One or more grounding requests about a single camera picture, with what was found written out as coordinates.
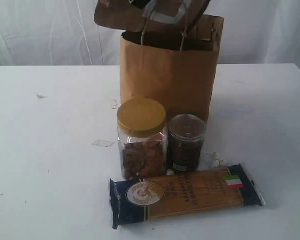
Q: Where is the brown paper pouch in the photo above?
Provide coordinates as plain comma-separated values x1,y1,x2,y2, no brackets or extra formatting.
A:
94,0,210,32

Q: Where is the white backdrop curtain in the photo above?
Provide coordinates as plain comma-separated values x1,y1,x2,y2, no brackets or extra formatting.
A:
0,0,300,69

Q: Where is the brown paper shopping bag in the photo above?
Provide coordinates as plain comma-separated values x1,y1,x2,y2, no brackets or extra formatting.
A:
120,14,224,121

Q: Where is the clear tape scrap on table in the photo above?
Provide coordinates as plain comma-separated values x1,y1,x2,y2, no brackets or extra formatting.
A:
92,139,114,148

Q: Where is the dark tea jar clear lid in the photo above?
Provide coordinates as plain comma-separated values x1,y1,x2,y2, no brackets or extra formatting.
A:
167,113,206,173

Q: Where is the clear jar with gold lid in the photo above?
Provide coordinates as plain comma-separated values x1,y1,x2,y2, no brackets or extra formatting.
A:
117,98,167,180

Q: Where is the spaghetti packet with Italian flag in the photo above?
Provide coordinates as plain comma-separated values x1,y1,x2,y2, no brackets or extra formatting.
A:
109,164,264,229

